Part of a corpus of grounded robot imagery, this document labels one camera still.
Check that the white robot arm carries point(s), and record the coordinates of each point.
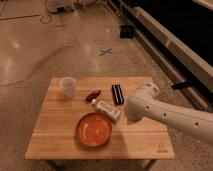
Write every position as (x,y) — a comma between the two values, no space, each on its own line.
(143,102)

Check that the orange ceramic bowl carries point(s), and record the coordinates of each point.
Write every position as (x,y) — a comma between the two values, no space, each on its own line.
(94,130)

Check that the black white-striped eraser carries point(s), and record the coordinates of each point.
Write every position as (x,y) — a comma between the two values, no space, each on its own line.
(117,94)

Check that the small red bottle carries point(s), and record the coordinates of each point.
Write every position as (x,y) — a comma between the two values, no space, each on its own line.
(93,95)

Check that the translucent plastic cup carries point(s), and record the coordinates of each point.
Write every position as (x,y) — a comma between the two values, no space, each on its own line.
(67,86)

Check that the black box on floor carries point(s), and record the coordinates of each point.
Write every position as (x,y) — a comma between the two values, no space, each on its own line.
(126,31)

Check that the wooden folding table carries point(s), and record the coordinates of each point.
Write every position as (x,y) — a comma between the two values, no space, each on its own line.
(70,129)

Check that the white device on floor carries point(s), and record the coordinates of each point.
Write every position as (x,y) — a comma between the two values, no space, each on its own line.
(54,5)

